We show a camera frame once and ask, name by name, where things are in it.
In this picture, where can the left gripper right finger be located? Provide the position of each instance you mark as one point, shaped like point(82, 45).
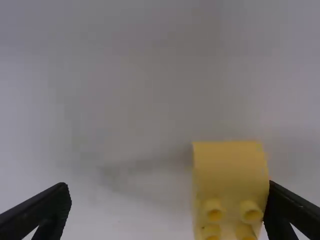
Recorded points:
point(292, 212)

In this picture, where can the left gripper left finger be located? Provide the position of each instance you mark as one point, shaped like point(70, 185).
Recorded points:
point(42, 210)

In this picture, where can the yellow toy brick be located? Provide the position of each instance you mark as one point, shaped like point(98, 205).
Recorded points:
point(228, 172)

